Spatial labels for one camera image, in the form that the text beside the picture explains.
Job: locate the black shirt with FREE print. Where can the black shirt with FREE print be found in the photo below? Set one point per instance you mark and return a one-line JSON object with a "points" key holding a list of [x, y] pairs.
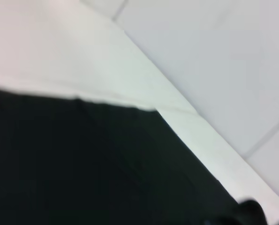
{"points": [[83, 164]]}

